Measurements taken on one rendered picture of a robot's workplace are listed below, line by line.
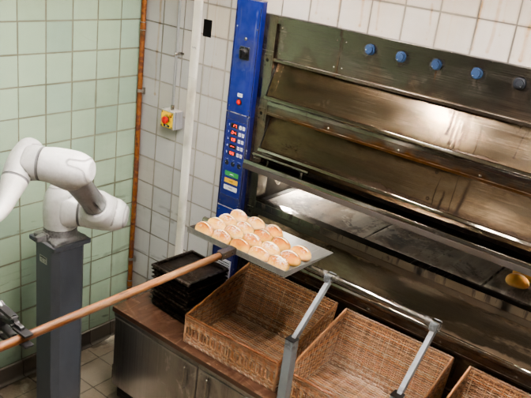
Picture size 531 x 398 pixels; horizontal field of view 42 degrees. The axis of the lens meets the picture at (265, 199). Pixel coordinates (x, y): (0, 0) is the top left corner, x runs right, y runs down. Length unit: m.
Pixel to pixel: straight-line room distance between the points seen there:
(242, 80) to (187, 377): 1.46
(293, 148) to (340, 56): 0.50
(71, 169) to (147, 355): 1.28
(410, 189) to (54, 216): 1.60
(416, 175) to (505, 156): 0.40
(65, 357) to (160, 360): 0.47
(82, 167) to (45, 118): 1.01
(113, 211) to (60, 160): 0.59
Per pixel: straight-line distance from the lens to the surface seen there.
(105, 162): 3.93
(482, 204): 2.88
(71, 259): 3.37
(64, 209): 3.24
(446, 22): 2.85
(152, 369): 3.59
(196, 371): 3.35
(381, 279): 3.20
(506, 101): 2.79
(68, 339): 3.59
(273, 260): 2.80
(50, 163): 2.65
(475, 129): 2.85
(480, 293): 2.99
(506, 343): 3.03
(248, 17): 3.34
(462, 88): 2.85
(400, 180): 3.01
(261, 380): 3.15
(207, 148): 3.65
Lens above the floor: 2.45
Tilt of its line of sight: 21 degrees down
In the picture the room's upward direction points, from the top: 7 degrees clockwise
